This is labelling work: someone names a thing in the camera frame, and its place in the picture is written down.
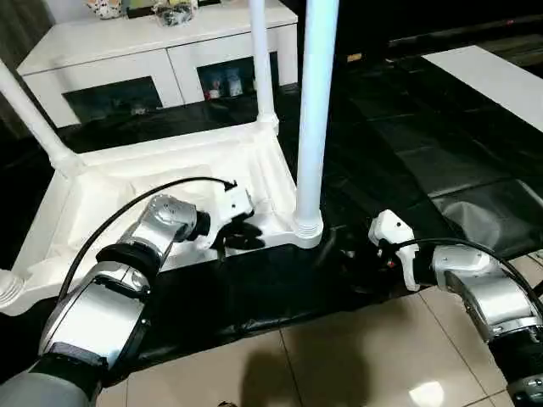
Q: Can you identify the white packet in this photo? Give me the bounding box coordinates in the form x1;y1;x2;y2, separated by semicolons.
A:
224;70;242;97

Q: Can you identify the black work mat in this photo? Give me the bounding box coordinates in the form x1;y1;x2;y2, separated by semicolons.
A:
0;54;543;374

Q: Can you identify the white plastic table top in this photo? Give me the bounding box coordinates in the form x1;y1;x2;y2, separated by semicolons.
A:
0;114;324;317

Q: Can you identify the white sideboard cabinet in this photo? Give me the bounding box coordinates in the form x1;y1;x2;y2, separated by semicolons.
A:
16;0;299;128

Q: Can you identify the dark low bench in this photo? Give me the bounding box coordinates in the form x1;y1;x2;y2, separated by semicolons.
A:
388;19;543;60

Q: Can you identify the grey tangled bundle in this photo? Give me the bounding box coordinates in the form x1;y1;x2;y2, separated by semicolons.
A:
154;3;192;27

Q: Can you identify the white plastic table leg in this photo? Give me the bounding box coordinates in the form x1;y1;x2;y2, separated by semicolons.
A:
248;0;280;126
294;0;341;241
0;270;27;313
0;58;84;177

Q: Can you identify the white side table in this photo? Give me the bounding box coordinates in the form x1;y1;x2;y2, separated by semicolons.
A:
422;44;543;132

